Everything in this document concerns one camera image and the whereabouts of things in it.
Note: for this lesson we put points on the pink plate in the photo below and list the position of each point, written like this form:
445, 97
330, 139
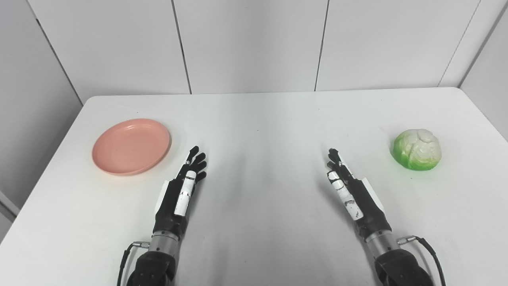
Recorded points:
131, 147

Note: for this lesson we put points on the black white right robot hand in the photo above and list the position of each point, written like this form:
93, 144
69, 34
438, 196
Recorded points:
367, 210

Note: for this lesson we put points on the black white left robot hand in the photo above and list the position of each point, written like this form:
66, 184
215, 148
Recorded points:
171, 206

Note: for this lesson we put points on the green white cabbage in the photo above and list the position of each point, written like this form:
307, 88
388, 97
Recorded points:
416, 150

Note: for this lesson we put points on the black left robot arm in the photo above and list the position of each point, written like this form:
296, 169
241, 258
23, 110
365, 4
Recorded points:
152, 266

